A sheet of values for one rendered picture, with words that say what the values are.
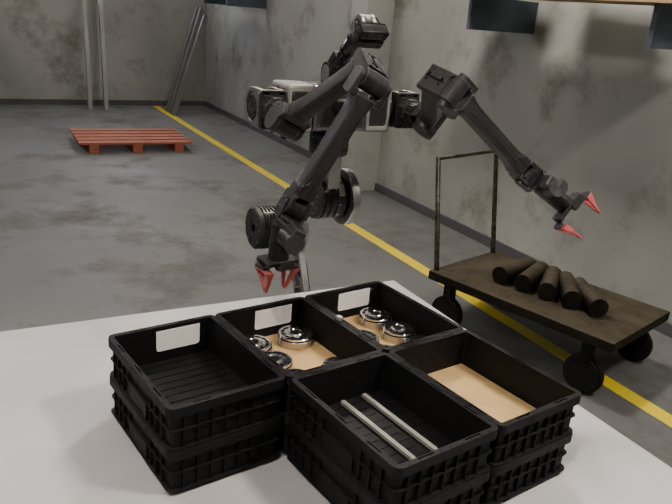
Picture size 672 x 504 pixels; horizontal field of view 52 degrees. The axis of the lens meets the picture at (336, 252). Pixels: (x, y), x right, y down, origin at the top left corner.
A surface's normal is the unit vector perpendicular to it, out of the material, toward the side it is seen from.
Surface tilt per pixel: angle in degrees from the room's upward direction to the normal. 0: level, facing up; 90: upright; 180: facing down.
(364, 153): 90
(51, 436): 0
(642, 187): 90
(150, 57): 90
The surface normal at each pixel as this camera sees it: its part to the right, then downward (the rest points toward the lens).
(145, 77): 0.47, 0.33
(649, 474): 0.08, -0.94
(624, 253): -0.88, 0.09
